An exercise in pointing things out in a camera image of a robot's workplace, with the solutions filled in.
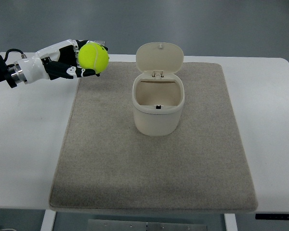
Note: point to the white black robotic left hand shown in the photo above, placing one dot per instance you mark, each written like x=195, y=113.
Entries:
x=59, y=60

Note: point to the yellow tennis ball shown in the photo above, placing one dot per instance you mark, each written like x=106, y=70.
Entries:
x=93, y=56

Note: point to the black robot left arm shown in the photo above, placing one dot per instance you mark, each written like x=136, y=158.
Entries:
x=11, y=73

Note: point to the beige plastic bin with lid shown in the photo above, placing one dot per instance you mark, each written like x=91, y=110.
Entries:
x=158, y=93

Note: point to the grey felt mat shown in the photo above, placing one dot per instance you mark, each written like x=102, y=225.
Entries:
x=106, y=163

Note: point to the left white table leg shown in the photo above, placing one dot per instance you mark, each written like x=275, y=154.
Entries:
x=48, y=220

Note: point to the white table leg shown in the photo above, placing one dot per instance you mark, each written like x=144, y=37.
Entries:
x=230, y=222
x=48, y=220

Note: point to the right white table leg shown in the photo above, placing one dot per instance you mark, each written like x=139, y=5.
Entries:
x=230, y=222

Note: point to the black desk control panel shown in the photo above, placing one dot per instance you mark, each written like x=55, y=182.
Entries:
x=262, y=216

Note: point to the metal table base plate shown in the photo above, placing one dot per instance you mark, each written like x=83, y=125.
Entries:
x=120, y=225

